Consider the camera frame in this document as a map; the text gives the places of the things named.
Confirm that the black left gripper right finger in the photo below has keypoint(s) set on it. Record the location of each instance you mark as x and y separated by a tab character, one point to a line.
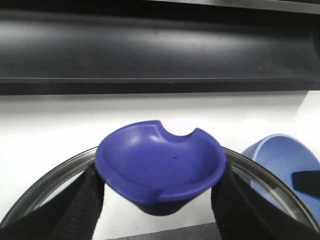
243	214

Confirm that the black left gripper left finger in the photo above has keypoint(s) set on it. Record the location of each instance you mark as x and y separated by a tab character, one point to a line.
70	215

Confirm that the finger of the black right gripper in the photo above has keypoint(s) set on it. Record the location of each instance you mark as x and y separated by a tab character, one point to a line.
307	182

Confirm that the light blue ribbed bowl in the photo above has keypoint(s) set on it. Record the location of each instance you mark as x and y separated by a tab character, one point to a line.
283	155

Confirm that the glass pot lid blue knob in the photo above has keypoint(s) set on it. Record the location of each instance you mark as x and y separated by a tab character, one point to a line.
160	173

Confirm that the black range hood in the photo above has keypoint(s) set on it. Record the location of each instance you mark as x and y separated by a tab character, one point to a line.
69	47

